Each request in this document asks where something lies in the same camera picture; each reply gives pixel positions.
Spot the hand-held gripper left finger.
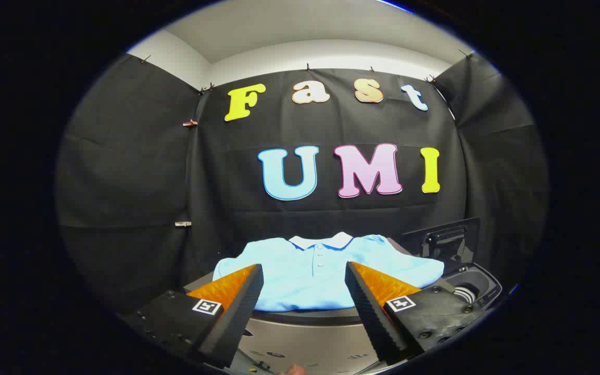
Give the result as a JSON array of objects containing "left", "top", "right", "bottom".
[{"left": 122, "top": 264, "right": 265, "bottom": 369}]

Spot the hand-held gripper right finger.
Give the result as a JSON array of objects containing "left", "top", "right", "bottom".
[{"left": 345, "top": 261, "right": 490, "bottom": 366}]

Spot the light blue polo shirt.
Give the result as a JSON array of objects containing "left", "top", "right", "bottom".
[{"left": 212, "top": 232, "right": 445, "bottom": 312}]

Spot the black backdrop cloth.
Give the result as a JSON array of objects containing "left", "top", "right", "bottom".
[{"left": 55, "top": 52, "right": 549, "bottom": 318}]

